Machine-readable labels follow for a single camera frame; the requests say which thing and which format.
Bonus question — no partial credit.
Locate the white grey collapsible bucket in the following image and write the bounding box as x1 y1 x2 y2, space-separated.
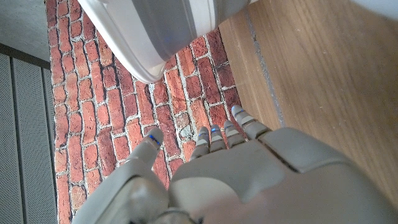
76 0 251 84

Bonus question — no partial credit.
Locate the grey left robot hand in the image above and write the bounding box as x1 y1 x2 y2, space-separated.
71 105 398 224

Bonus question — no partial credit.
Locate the perforated wall panel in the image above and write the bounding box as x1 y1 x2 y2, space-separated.
0 43 58 224

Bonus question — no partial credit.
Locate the red brick printed backdrop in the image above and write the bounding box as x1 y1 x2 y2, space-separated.
45 0 246 224

